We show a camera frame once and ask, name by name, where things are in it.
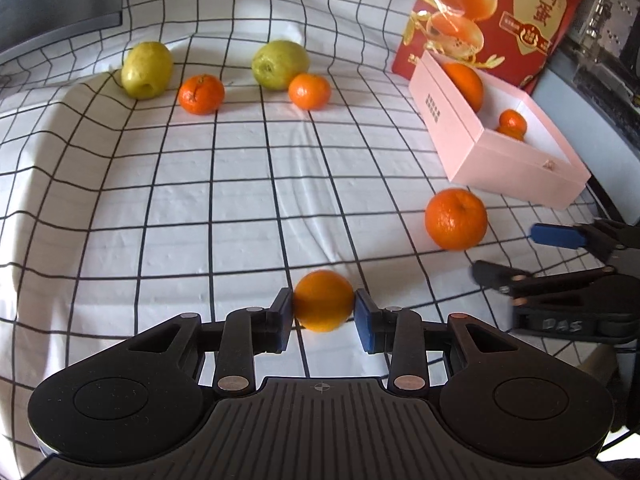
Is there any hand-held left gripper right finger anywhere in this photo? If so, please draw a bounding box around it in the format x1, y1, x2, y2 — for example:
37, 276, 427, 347
354, 287, 516, 396

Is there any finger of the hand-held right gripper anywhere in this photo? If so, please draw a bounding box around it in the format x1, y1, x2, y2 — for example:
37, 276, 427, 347
530, 217, 640, 267
471, 259, 621, 308

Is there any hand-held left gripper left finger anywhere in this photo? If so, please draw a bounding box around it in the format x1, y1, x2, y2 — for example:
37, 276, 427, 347
127, 287, 295, 396

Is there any small smooth orange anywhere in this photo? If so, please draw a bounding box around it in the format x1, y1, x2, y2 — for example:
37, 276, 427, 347
292, 269, 356, 333

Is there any orange tangerine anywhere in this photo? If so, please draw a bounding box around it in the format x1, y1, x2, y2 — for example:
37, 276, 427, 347
178, 74, 226, 115
425, 188, 488, 252
288, 73, 332, 111

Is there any pink cardboard box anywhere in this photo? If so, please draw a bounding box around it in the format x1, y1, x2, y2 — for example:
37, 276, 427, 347
409, 51, 592, 210

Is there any large orange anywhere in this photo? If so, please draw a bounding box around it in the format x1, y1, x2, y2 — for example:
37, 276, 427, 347
444, 62, 485, 113

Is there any green guava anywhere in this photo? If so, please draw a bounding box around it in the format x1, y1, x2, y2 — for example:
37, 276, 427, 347
251, 40, 310, 92
121, 41, 174, 100

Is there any black glass-sided computer case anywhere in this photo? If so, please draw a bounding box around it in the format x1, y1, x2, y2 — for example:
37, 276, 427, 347
529, 0, 640, 226

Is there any white black-checked tablecloth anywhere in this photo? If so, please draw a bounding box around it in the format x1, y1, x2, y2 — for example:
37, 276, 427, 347
0, 0, 626, 466

